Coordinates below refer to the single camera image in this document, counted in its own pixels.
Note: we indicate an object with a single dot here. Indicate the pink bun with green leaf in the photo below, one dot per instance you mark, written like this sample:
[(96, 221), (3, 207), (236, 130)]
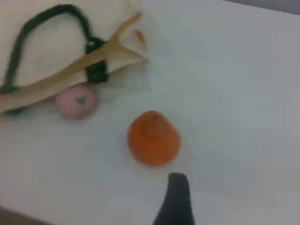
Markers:
[(75, 103)]

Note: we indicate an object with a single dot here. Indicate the orange persimmon toy with stem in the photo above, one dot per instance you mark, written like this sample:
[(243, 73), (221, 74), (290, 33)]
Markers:
[(152, 143)]

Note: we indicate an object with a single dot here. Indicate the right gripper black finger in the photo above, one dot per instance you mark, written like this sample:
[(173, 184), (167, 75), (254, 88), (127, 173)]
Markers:
[(175, 204)]

